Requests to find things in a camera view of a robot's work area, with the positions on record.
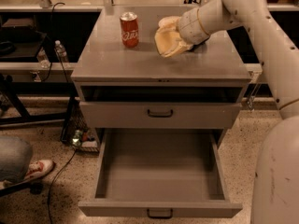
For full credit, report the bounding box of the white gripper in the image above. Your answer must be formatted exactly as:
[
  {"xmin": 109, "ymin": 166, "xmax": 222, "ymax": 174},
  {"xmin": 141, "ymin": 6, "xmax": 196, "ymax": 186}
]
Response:
[{"xmin": 154, "ymin": 8, "xmax": 210, "ymax": 58}]

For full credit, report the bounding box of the yellow sponge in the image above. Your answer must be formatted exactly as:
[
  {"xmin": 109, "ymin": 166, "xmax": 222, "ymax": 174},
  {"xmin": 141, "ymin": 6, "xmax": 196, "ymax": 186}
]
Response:
[{"xmin": 157, "ymin": 29, "xmax": 181, "ymax": 52}]

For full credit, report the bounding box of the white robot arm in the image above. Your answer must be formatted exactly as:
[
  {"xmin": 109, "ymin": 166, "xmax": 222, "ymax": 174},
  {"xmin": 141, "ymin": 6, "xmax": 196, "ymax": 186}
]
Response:
[{"xmin": 154, "ymin": 0, "xmax": 299, "ymax": 224}]

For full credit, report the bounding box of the grey drawer cabinet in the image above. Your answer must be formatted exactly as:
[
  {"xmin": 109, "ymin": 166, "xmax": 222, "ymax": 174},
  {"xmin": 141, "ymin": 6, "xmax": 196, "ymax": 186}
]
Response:
[{"xmin": 72, "ymin": 6, "xmax": 249, "ymax": 139}]

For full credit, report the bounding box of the closed grey middle drawer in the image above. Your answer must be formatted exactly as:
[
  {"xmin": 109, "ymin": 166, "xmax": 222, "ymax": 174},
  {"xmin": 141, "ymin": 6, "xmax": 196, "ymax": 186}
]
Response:
[{"xmin": 79, "ymin": 102, "xmax": 241, "ymax": 129}]

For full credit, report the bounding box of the open grey bottom drawer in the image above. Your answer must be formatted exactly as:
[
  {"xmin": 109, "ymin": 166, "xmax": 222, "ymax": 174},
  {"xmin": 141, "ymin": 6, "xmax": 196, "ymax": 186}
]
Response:
[{"xmin": 78, "ymin": 129, "xmax": 242, "ymax": 219}]

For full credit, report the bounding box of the red soda can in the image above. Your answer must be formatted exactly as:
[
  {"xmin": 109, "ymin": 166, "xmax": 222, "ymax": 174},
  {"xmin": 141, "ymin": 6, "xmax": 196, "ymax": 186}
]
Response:
[{"xmin": 120, "ymin": 11, "xmax": 139, "ymax": 48}]

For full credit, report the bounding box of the clear water bottle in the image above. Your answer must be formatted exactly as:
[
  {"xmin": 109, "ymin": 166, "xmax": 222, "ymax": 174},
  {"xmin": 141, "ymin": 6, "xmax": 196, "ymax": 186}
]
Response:
[{"xmin": 55, "ymin": 40, "xmax": 69, "ymax": 64}]

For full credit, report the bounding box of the green bottle in basket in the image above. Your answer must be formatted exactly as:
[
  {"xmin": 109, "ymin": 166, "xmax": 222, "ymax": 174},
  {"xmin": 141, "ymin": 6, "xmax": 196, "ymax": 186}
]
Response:
[{"xmin": 72, "ymin": 130, "xmax": 83, "ymax": 147}]

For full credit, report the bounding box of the red white sneaker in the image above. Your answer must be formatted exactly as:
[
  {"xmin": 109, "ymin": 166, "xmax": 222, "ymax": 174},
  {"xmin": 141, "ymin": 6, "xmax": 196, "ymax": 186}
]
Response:
[{"xmin": 24, "ymin": 160, "xmax": 55, "ymax": 180}]

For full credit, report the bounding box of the blue jeans leg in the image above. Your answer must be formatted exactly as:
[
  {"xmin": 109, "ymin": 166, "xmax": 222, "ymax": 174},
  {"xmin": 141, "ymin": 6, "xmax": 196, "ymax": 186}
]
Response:
[{"xmin": 0, "ymin": 136, "xmax": 33, "ymax": 183}]

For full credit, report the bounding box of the black office chair base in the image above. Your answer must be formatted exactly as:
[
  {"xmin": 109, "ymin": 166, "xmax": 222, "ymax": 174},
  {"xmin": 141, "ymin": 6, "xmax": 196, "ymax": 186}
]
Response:
[{"xmin": 0, "ymin": 178, "xmax": 43, "ymax": 197}]

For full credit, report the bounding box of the black floor cable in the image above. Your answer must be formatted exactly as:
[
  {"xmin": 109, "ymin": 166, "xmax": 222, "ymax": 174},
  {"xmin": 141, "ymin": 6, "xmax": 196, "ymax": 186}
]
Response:
[{"xmin": 46, "ymin": 148, "xmax": 78, "ymax": 224}]

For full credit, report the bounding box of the black table frame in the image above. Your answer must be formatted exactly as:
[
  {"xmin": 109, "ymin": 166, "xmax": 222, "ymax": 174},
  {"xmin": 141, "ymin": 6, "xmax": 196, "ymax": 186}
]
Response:
[{"xmin": 0, "ymin": 73, "xmax": 78, "ymax": 143}]

